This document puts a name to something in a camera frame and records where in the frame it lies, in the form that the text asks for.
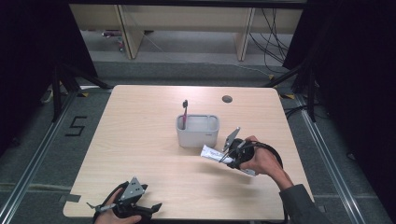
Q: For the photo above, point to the light wooden desk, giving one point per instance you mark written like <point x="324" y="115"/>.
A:
<point x="186" y="18"/>

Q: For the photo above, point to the person's right hand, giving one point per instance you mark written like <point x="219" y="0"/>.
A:
<point x="267" y="163"/>

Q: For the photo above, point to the black metal stand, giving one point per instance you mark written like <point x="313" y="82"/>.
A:
<point x="57" y="93"/>
<point x="311" y="93"/>

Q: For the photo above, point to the black curtain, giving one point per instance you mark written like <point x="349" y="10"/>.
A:
<point x="28" y="62"/>
<point x="358" y="77"/>

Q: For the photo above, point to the small coloured floor clutter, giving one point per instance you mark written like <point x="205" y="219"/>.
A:
<point x="120" y="42"/>

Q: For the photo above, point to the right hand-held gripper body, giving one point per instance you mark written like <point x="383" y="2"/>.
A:
<point x="244" y="152"/>

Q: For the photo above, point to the grey tape strip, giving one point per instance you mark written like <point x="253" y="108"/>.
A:
<point x="71" y="197"/>
<point x="320" y="208"/>

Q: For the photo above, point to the yellow floor tape piece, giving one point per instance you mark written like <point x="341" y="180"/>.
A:
<point x="82" y="94"/>
<point x="271" y="76"/>
<point x="288" y="96"/>

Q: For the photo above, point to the white plastic toothbrush holder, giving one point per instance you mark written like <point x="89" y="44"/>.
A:
<point x="197" y="137"/>

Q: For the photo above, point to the aluminium floor rail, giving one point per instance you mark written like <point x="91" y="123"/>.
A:
<point x="330" y="155"/>
<point x="37" y="155"/>

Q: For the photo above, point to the white toothpaste tube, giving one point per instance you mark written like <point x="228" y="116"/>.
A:
<point x="213" y="154"/>

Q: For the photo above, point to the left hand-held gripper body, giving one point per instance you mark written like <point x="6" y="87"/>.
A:
<point x="132" y="189"/>

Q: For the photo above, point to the pink toothbrush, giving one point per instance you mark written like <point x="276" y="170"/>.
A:
<point x="185" y="115"/>

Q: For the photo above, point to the person's left hand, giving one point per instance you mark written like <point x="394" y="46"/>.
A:
<point x="107" y="217"/>

